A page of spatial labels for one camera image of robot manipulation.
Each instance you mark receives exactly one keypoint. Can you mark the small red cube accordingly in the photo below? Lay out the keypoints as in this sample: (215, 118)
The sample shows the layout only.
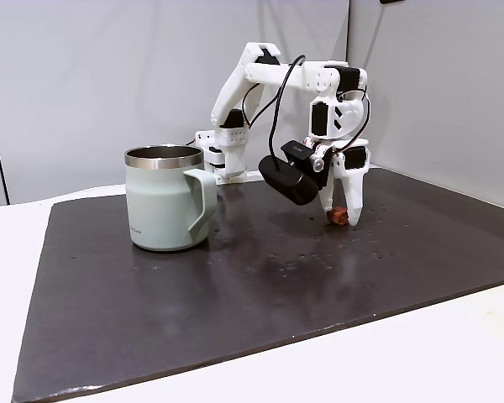
(338, 216)

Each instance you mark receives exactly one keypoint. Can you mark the black webcam on clamp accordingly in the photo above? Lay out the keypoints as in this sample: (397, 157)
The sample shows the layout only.
(285, 180)

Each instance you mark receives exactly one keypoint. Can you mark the black table mat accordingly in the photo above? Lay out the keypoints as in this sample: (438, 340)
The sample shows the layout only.
(235, 315)

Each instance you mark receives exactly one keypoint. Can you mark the pale green steel mug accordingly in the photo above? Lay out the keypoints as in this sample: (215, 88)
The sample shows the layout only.
(159, 201)

